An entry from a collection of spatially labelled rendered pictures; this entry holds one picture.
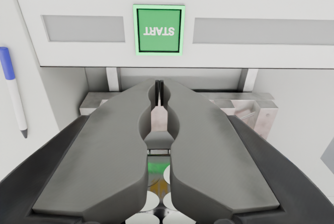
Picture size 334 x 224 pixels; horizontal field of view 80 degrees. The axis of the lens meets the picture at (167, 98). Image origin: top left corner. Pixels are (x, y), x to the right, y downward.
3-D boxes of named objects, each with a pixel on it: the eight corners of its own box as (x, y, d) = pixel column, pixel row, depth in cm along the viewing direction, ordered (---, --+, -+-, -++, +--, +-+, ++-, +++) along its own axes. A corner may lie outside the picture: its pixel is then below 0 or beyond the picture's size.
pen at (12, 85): (27, 140, 30) (4, 49, 22) (20, 139, 30) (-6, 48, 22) (31, 135, 31) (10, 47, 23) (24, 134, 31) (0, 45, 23)
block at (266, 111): (260, 131, 43) (266, 141, 40) (244, 131, 43) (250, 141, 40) (272, 100, 39) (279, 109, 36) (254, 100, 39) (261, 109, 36)
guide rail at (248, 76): (217, 193, 66) (219, 202, 63) (211, 193, 65) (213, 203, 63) (258, 41, 39) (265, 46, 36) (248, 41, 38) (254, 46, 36)
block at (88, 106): (108, 131, 42) (105, 142, 39) (91, 131, 42) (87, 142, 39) (102, 99, 38) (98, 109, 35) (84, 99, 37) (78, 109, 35)
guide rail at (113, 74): (134, 194, 65) (133, 204, 62) (127, 195, 64) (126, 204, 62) (116, 39, 38) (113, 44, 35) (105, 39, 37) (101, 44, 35)
